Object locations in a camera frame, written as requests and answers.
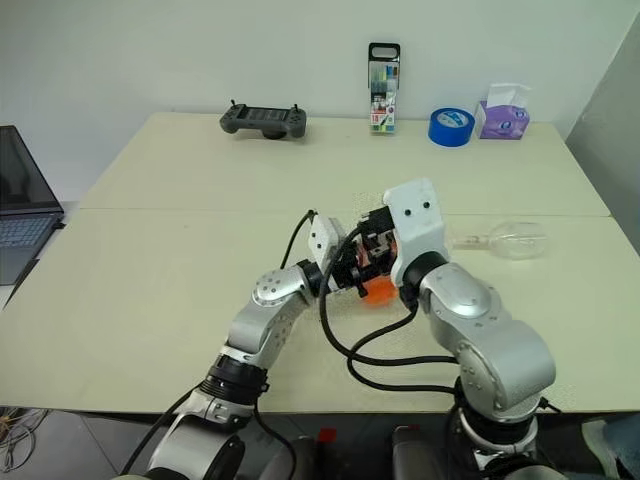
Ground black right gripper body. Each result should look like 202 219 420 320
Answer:
358 203 401 277

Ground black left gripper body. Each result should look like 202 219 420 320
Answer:
327 230 369 296

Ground orange drink bottle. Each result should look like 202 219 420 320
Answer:
360 277 400 307

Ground blue tape roll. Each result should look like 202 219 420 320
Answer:
427 106 476 149

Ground marker pen pack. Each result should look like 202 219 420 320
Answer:
367 42 402 136

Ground grey handheld game controller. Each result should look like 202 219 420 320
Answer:
218 99 309 142

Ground purple tissue box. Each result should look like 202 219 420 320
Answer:
473 82 532 141

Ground teal object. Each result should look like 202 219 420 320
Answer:
581 418 640 480

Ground grey laptop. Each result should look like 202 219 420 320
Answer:
0 124 66 287

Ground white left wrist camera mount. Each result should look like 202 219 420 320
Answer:
307 215 347 275

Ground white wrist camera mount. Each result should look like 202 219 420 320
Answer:
307 215 347 275
382 177 452 290

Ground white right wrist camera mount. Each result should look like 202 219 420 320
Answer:
382 177 452 290

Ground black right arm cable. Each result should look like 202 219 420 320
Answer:
318 234 459 396

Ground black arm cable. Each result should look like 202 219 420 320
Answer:
318 234 459 396
280 209 317 269

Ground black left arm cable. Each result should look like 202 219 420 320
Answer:
280 209 317 269

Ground tangled floor cables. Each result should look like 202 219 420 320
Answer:
0 405 40 469

